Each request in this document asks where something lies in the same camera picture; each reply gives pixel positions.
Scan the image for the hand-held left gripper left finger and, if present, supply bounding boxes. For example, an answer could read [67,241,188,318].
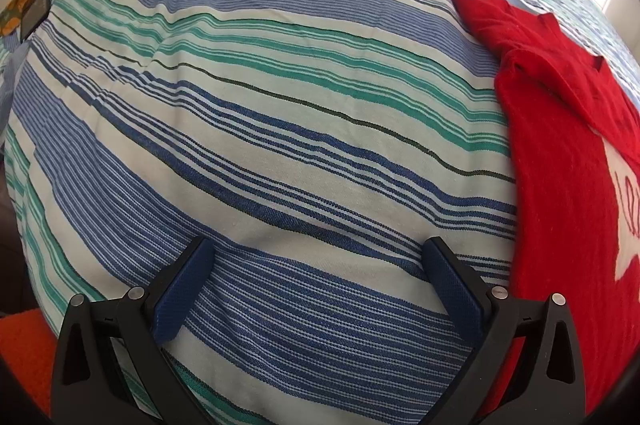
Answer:
[50,235,217,425]

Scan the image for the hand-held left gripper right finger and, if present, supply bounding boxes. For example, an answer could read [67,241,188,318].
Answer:
[422,237,587,425]

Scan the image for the red sweater with white print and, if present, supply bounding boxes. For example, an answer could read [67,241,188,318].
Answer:
[451,0,640,423]

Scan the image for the orange fleece cloth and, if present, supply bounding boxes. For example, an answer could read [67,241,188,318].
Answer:
[0,310,58,418]

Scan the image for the striped blue green bedspread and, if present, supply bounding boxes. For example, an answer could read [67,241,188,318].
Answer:
[0,0,640,425]

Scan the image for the light blue cloth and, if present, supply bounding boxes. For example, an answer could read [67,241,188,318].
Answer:
[0,40,26,130]

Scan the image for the dark flat rectangular device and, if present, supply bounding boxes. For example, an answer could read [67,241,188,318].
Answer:
[20,0,53,40]

